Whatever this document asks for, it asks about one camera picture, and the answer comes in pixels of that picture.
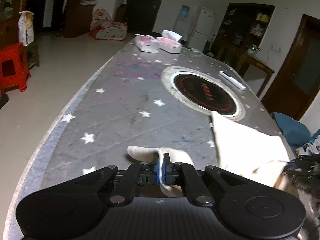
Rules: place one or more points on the pink polka dot play tent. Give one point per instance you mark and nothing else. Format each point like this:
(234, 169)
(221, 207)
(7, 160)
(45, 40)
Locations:
(103, 28)

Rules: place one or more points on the round black induction cooktop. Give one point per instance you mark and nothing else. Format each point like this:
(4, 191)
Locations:
(202, 92)

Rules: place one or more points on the white remote control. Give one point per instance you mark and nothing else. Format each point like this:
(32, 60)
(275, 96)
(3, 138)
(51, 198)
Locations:
(232, 80)

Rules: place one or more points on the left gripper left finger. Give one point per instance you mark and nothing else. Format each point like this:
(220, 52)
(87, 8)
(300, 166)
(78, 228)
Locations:
(128, 183)

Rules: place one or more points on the glass jar on table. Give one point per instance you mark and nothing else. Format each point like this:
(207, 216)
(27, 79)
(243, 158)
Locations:
(253, 50)

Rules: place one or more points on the small pink tissue box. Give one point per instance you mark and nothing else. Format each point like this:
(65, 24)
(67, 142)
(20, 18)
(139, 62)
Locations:
(147, 43)

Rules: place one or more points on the blue sofa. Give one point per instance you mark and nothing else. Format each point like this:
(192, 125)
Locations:
(295, 133)

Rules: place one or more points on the dark wooden shelf cabinet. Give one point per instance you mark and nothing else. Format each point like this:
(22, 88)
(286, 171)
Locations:
(243, 26)

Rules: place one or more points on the dark wooden side table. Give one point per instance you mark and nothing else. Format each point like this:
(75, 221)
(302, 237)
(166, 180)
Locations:
(243, 61)

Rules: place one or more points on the butterfly print pillow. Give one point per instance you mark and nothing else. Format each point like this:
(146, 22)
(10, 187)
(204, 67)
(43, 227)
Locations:
(310, 148)

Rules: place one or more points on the water dispenser with blue bottle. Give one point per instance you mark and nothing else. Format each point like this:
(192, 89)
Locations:
(181, 24)

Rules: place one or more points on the red plastic stool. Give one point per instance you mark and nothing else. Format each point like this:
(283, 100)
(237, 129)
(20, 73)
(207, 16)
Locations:
(14, 67)

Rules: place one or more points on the white paper bag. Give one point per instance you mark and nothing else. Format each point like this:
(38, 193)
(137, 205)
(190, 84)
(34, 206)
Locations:
(25, 28)

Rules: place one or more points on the pink tissue box with tissue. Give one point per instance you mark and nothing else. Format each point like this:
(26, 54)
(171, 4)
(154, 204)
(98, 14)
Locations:
(169, 42)

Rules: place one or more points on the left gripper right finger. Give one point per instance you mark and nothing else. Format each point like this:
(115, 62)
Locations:
(182, 180)

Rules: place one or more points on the white refrigerator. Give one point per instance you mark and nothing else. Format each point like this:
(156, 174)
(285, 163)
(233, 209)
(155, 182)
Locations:
(201, 28)

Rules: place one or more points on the dark wooden door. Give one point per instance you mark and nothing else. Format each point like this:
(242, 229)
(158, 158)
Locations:
(297, 82)

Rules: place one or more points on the cream white sweater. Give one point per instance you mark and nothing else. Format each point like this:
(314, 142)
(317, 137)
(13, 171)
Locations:
(241, 150)

